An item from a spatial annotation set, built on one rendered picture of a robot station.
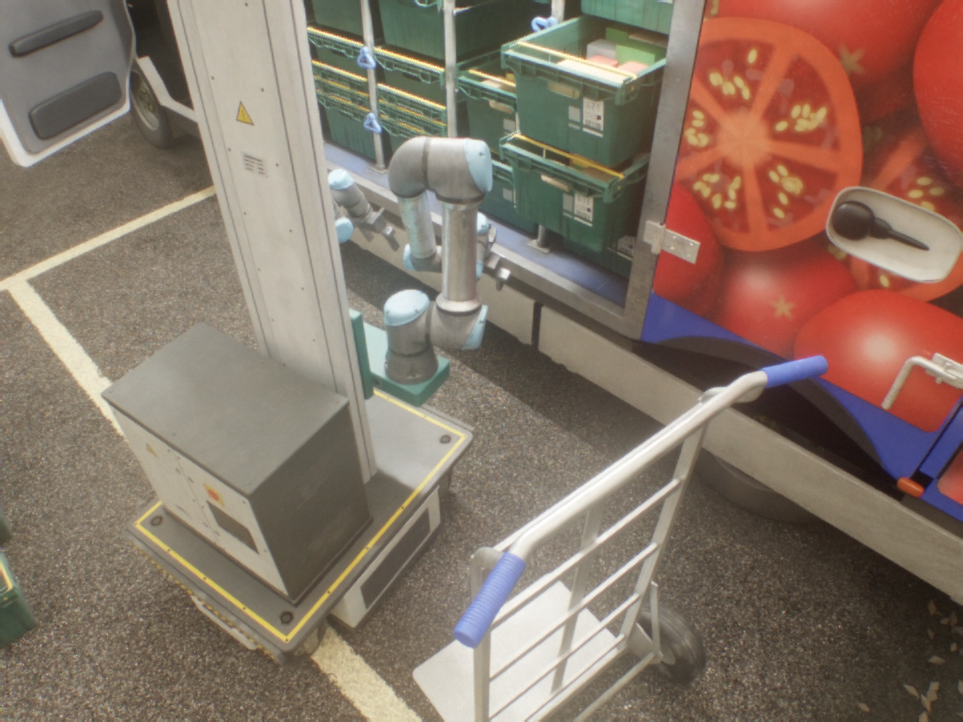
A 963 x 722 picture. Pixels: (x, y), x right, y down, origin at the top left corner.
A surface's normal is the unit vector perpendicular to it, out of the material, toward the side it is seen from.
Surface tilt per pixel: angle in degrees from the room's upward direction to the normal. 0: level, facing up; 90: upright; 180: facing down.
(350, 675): 0
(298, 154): 90
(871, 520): 90
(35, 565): 0
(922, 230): 90
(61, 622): 0
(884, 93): 90
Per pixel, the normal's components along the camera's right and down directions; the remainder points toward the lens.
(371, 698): 0.00, -0.73
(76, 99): 0.93, 0.25
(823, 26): -0.68, 0.50
